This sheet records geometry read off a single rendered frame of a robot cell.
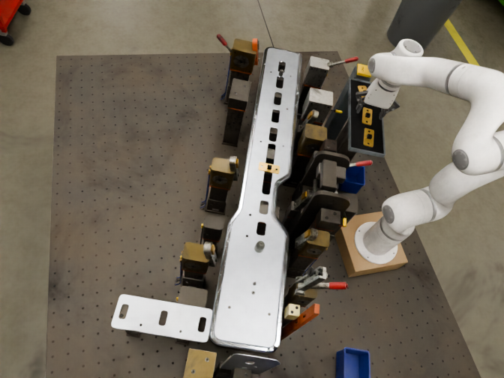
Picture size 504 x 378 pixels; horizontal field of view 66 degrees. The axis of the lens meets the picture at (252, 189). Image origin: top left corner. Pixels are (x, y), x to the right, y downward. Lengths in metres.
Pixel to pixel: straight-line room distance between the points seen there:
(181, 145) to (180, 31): 1.84
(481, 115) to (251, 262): 0.80
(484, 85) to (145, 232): 1.30
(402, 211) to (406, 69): 0.45
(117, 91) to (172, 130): 0.37
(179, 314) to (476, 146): 0.95
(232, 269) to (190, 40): 2.52
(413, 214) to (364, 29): 2.97
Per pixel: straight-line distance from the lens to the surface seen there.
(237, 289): 1.30
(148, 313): 1.28
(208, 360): 1.19
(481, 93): 1.14
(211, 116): 2.03
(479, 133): 1.11
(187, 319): 1.27
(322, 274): 1.15
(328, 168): 1.36
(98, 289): 1.63
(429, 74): 1.27
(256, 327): 1.29
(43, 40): 3.57
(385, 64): 1.32
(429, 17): 3.90
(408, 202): 1.39
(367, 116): 1.60
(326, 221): 1.33
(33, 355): 2.38
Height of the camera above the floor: 2.25
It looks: 59 degrees down
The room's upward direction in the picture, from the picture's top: 18 degrees clockwise
